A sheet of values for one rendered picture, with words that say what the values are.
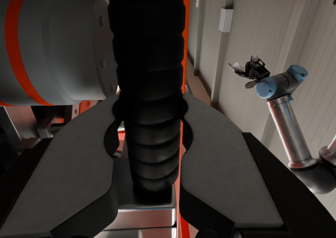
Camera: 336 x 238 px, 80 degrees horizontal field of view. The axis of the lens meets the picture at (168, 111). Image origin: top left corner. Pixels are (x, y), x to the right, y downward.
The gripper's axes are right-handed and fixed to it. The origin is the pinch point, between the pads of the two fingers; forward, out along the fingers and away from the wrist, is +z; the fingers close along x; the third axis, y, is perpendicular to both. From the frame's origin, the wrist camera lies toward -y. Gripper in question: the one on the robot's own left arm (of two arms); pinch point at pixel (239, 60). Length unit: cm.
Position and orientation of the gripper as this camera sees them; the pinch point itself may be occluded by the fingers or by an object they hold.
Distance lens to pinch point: 120.3
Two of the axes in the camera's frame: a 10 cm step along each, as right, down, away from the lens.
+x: -9.2, 3.3, -1.9
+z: -3.8, -7.4, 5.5
